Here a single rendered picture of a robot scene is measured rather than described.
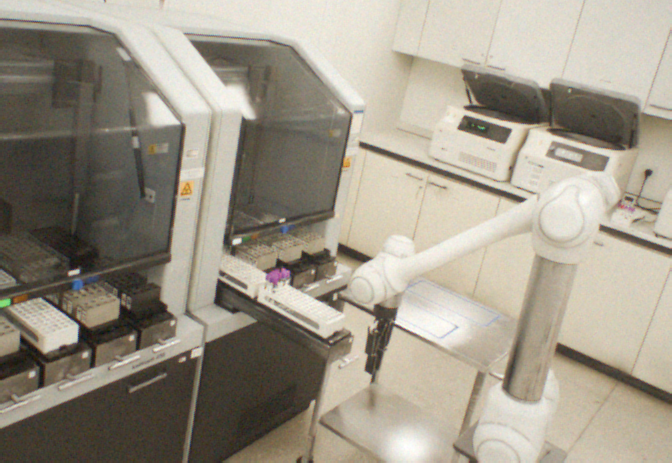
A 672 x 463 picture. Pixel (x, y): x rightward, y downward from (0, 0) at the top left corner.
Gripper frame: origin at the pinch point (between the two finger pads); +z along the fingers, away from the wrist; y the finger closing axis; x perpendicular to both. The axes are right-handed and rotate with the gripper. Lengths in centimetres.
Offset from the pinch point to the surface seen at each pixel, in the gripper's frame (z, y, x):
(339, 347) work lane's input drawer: 0.7, 1.3, -12.3
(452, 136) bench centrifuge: -30, -230, -96
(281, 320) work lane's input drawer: -1.3, 6.7, -32.7
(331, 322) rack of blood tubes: -7.1, 3.1, -15.9
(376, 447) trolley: 52, -30, -6
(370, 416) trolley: 52, -44, -18
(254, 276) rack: -7, 0, -52
